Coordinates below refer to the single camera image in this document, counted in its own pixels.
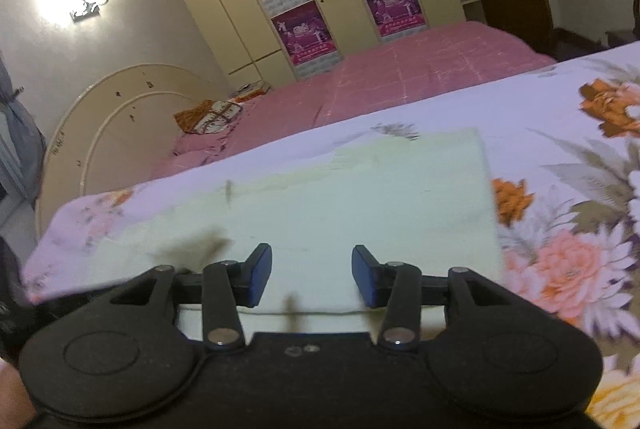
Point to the lower left purple poster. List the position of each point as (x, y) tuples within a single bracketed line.
[(304, 33)]

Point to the pink checked bedsheet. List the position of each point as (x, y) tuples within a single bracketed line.
[(410, 69)]

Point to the dark wooden chair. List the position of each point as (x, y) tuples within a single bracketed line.
[(618, 38)]

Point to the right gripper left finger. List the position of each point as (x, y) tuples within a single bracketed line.
[(226, 286)]

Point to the cream curved headboard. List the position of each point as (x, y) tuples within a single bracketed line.
[(116, 133)]

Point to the blue grey curtain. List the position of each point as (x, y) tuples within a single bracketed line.
[(29, 143)]

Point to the cream knit sweater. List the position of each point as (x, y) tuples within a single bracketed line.
[(425, 201)]

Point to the person's left hand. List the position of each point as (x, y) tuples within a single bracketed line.
[(16, 409)]

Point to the wall lamp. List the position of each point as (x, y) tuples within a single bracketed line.
[(85, 9)]

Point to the lilac floral bed blanket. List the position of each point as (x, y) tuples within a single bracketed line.
[(562, 153)]

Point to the lower right purple poster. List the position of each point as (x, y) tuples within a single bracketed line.
[(397, 18)]

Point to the orange patterned pillow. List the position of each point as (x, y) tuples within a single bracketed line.
[(209, 117)]

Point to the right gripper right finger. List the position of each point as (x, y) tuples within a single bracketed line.
[(396, 288)]

